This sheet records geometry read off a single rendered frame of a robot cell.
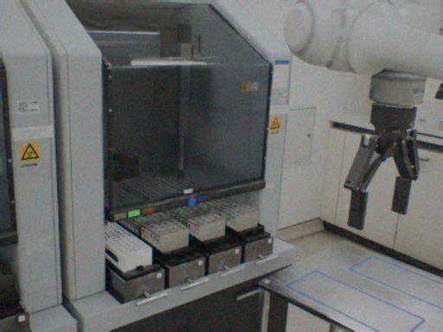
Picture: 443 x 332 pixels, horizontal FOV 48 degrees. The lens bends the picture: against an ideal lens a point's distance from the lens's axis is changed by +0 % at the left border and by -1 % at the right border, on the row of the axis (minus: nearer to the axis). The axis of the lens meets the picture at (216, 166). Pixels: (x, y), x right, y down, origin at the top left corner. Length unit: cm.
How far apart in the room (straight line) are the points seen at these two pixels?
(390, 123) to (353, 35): 22
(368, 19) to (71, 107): 85
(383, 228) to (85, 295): 255
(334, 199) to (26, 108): 294
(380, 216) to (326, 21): 304
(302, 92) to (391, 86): 269
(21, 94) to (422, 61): 93
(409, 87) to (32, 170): 91
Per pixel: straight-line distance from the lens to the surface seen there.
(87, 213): 144
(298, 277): 152
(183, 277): 159
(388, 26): 72
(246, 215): 178
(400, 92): 87
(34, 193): 136
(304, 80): 355
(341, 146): 379
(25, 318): 139
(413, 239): 359
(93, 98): 137
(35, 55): 130
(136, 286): 150
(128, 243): 157
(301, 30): 72
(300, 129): 359
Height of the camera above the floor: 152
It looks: 16 degrees down
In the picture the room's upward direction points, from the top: 3 degrees clockwise
